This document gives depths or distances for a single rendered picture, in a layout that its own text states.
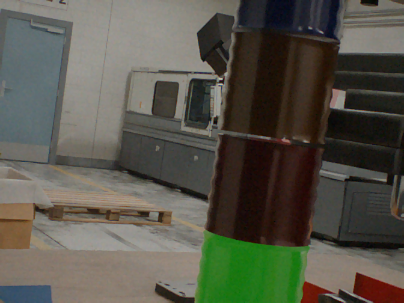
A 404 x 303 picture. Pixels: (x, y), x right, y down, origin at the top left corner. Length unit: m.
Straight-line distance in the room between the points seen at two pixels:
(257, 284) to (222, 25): 0.58
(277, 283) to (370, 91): 0.28
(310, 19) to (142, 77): 11.51
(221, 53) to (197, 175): 9.02
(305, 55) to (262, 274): 0.07
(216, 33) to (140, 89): 10.95
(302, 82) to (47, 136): 11.55
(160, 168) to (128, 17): 2.73
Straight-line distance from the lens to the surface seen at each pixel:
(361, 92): 0.52
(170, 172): 10.49
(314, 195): 0.26
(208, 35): 0.82
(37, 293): 0.71
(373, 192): 7.66
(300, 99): 0.25
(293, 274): 0.26
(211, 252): 0.26
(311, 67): 0.25
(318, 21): 0.25
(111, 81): 12.11
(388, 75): 0.52
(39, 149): 11.76
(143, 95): 11.61
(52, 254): 1.08
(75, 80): 11.89
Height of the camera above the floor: 1.13
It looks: 3 degrees down
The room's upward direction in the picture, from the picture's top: 8 degrees clockwise
